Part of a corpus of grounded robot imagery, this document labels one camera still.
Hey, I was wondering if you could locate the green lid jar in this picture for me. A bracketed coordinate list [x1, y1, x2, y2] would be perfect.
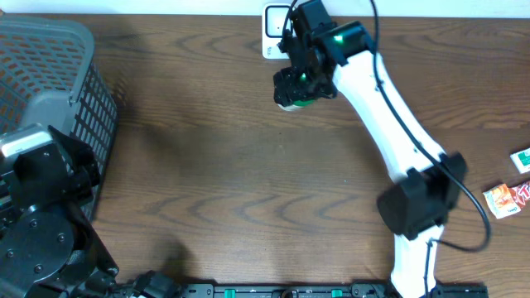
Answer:
[278, 99, 315, 112]

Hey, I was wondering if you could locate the white green medicine box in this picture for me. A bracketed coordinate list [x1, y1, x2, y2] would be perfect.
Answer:
[510, 148, 530, 174]

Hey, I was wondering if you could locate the orange white tissue packet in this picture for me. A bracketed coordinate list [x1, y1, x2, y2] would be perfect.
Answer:
[483, 184, 521, 219]

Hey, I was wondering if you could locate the red snack packet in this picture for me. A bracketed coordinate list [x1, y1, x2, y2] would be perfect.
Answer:
[510, 181, 530, 208]

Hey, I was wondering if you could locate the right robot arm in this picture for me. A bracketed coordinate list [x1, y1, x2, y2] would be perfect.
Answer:
[273, 1, 467, 297]

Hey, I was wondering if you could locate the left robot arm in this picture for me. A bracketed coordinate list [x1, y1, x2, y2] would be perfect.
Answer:
[1, 124, 119, 297]

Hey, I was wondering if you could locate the white barcode scanner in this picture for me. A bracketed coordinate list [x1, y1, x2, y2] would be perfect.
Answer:
[262, 3, 290, 60]

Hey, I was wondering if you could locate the grey plastic mesh basket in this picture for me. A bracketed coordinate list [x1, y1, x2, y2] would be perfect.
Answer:
[0, 15, 118, 224]

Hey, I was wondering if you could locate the black camera cable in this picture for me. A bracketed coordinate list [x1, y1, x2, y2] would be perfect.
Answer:
[283, 0, 493, 291]

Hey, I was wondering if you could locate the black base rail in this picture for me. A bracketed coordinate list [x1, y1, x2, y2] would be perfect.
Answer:
[111, 271, 489, 298]

